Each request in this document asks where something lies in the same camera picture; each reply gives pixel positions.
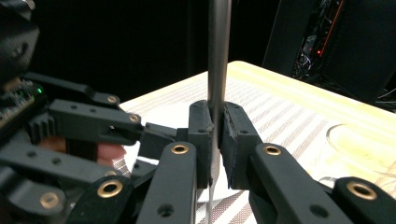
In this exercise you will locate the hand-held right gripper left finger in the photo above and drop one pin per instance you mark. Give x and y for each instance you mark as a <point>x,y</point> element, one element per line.
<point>174,186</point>

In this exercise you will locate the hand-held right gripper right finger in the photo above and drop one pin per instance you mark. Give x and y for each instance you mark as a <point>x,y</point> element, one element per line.
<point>280,186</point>

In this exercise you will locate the metal table knife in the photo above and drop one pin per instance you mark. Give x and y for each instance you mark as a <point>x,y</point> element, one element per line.
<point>219,46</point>

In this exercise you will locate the grey striped placemat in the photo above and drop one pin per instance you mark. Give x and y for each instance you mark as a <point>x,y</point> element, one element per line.
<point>280,115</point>

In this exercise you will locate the dark computer rack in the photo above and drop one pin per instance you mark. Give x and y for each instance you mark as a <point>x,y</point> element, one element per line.
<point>311,40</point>

